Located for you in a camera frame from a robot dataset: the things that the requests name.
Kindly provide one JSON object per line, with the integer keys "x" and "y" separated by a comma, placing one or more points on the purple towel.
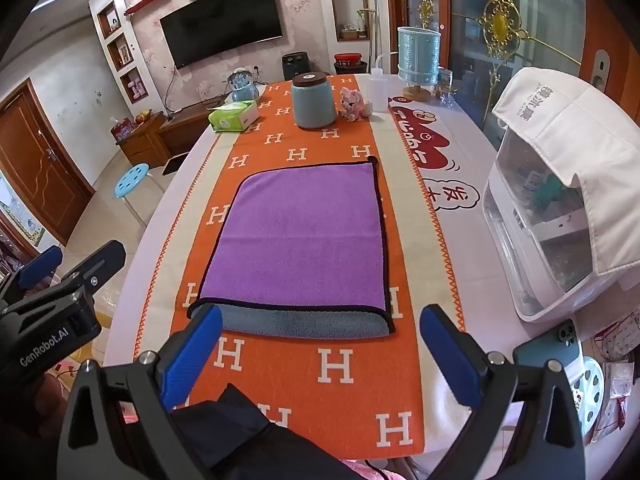
{"x": 300, "y": 230}

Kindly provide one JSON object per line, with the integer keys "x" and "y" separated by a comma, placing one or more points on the large gold door ornament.
{"x": 501, "y": 20}

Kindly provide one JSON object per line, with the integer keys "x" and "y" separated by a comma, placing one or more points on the black flat television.
{"x": 220, "y": 20}

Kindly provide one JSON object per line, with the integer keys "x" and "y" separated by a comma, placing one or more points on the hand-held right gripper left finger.
{"x": 196, "y": 355}

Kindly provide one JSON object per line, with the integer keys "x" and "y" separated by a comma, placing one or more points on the red gift bag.
{"x": 123, "y": 130}

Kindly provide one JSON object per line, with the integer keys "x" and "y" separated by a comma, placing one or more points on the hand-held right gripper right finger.
{"x": 445, "y": 355}

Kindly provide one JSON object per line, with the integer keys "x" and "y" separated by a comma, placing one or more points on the orange printed blanket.
{"x": 280, "y": 360}

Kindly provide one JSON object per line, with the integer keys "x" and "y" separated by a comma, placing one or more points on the white squeeze bottle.
{"x": 378, "y": 90}

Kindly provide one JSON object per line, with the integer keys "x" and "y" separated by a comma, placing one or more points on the white appliance with cloth cover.
{"x": 565, "y": 120}

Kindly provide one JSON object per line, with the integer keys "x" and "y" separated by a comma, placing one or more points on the pink plush toy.
{"x": 352, "y": 102}

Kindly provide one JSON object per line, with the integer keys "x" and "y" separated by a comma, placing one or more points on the red round box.
{"x": 350, "y": 64}

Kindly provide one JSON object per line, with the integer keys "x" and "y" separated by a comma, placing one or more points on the brown wooden door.
{"x": 40, "y": 160}

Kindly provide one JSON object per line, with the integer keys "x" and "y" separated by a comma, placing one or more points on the blue round stool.
{"x": 132, "y": 180}

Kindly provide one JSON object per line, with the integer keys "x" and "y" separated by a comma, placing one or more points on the black space heater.
{"x": 296, "y": 66}

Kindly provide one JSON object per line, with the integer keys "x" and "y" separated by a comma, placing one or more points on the wall poster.
{"x": 20, "y": 212}

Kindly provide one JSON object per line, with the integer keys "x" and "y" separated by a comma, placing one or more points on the pile of paper packets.
{"x": 620, "y": 360}

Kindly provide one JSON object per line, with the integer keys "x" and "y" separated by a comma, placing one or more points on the wooden television cabinet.
{"x": 150, "y": 142}

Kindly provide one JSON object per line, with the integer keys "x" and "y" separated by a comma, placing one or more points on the dark green smartphone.
{"x": 545, "y": 347}

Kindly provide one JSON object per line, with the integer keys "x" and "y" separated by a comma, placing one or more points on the green tissue pack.
{"x": 232, "y": 115}

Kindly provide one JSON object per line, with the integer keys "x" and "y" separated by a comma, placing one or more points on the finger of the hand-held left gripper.
{"x": 40, "y": 266}
{"x": 100, "y": 260}

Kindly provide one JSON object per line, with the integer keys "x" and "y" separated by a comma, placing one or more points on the light blue cylindrical lamp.
{"x": 419, "y": 55}

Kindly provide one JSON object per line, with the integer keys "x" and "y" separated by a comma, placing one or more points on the clear glass cup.
{"x": 446, "y": 87}

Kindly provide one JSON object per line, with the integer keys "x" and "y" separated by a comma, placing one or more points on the small gold door ornament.
{"x": 425, "y": 5}

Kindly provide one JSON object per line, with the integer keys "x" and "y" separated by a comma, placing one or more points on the white perforated stool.
{"x": 590, "y": 395}

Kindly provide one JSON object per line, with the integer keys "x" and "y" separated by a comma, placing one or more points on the dark jacket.
{"x": 280, "y": 440}

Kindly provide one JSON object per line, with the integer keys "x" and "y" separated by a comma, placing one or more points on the blue jar with brown lid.
{"x": 312, "y": 102}

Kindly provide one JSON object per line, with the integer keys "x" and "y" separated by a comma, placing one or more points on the blue snow globe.
{"x": 241, "y": 87}

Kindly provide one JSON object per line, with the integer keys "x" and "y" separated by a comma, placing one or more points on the red wall shelf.
{"x": 147, "y": 0}

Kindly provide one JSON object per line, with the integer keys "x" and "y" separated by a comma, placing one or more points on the metal pole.
{"x": 374, "y": 20}

